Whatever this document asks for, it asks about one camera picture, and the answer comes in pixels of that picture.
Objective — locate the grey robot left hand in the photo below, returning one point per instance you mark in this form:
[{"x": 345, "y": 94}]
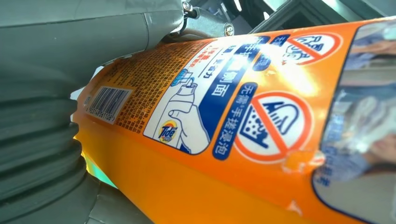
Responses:
[{"x": 77, "y": 37}]

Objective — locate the orange Tide detergent bottle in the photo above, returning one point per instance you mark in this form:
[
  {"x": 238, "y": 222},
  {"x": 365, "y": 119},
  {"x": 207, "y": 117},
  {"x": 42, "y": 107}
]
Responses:
[{"x": 216, "y": 139}]

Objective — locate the green table mat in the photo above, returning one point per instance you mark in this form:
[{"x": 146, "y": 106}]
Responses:
[{"x": 99, "y": 179}]

